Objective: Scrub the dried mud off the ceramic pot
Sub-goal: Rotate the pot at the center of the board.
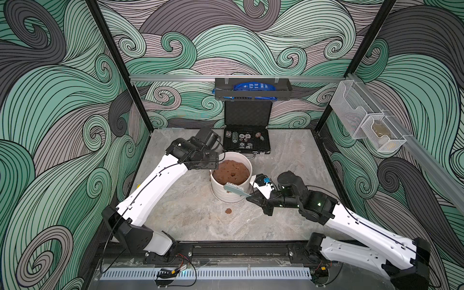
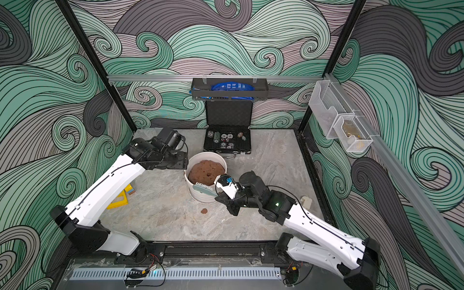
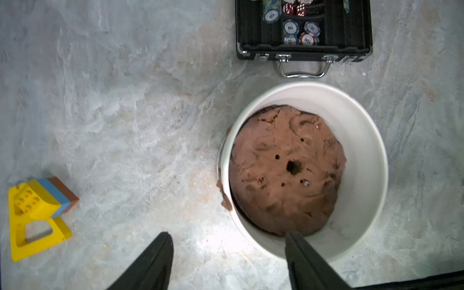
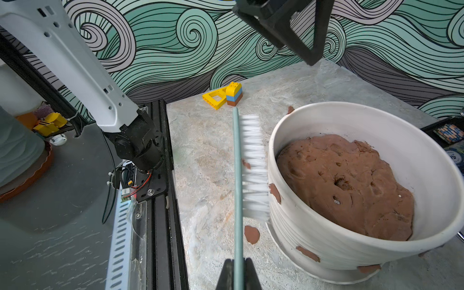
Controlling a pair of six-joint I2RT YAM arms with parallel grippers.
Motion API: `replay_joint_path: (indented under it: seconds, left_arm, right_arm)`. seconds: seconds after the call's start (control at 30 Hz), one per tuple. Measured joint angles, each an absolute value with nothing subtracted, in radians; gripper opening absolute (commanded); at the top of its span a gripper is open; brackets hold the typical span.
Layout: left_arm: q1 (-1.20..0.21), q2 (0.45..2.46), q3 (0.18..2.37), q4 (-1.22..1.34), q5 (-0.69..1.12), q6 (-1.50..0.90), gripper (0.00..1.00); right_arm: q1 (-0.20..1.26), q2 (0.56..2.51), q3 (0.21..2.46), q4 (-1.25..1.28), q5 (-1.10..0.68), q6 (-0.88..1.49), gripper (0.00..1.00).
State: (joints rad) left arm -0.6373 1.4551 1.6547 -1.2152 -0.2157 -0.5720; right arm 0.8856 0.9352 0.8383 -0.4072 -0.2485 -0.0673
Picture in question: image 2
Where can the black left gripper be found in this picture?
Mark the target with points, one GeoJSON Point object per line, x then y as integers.
{"type": "Point", "coordinates": [183, 163]}

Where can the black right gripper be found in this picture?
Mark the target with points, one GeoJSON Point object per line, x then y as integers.
{"type": "Point", "coordinates": [237, 206]}

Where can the teal scrub brush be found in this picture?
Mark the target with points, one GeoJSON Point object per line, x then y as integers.
{"type": "Point", "coordinates": [205, 189]}

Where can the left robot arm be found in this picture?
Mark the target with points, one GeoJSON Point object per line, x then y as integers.
{"type": "Point", "coordinates": [80, 219]}

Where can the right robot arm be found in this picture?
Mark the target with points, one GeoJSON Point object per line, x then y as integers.
{"type": "Point", "coordinates": [355, 260]}

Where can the brown mud in pot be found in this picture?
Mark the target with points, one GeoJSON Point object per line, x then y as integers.
{"type": "Point", "coordinates": [205, 172]}

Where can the small white object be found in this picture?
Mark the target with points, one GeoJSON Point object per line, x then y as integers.
{"type": "Point", "coordinates": [306, 202]}

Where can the black poker chip case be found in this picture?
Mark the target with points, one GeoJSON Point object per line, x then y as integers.
{"type": "Point", "coordinates": [228, 127]}

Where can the blue item in tray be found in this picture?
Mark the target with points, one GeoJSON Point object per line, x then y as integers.
{"type": "Point", "coordinates": [232, 86]}

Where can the small clear plastic bin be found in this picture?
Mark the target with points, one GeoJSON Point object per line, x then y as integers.
{"type": "Point", "coordinates": [351, 134]}

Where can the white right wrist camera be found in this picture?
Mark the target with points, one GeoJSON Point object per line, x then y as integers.
{"type": "Point", "coordinates": [228, 185]}

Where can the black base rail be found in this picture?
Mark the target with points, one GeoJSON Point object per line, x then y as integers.
{"type": "Point", "coordinates": [263, 251]}

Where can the black wall shelf tray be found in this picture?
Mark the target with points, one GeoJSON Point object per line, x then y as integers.
{"type": "Point", "coordinates": [201, 90]}

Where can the aluminium wall rail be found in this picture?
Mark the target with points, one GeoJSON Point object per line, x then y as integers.
{"type": "Point", "coordinates": [186, 78]}

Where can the clear plastic wall bin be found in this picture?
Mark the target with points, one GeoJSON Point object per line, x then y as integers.
{"type": "Point", "coordinates": [328, 105]}

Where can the white perforated cable duct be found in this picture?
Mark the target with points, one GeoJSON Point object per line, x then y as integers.
{"type": "Point", "coordinates": [181, 273]}

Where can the side aluminium rail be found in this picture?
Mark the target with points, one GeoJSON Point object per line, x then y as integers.
{"type": "Point", "coordinates": [437, 224]}

